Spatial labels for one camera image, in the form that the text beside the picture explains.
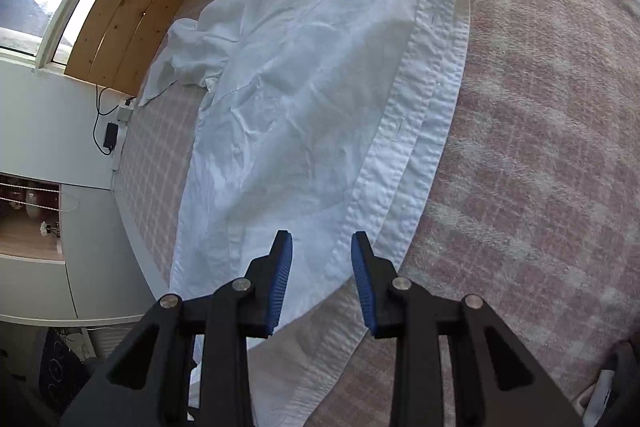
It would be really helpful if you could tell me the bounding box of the white cabinet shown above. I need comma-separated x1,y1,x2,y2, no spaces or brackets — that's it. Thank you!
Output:
0,172,158,323

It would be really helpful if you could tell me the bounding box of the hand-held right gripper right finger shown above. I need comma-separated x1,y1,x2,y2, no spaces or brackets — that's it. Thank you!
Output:
351,231,585,427

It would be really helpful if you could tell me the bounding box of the white shirt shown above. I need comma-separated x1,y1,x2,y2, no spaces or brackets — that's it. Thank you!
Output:
137,0,526,427

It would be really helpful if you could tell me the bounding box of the knotty pine board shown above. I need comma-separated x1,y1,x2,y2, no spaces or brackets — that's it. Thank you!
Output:
65,0,186,95

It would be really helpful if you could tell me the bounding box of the pile of clothes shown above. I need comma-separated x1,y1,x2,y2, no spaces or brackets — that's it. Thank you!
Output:
582,339,640,425

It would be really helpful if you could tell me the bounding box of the pink plaid mat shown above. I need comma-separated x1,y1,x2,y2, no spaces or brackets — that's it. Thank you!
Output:
112,0,640,427

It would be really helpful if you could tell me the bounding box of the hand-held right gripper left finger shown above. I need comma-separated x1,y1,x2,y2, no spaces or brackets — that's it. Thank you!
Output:
60,230,293,427

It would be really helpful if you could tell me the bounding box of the white power strip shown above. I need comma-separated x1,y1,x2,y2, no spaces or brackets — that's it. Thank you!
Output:
111,99,136,170

